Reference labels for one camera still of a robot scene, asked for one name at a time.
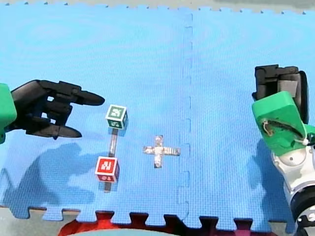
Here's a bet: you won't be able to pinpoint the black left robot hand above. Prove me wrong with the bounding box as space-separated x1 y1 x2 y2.
4 79 106 141

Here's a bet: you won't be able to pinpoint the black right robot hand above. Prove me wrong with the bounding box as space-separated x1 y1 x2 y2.
252 64 310 124

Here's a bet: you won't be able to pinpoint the green cube white marks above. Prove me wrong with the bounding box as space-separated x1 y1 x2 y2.
105 104 128 129

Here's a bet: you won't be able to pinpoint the red cube white marks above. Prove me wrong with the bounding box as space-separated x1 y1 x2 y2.
94 156 121 182

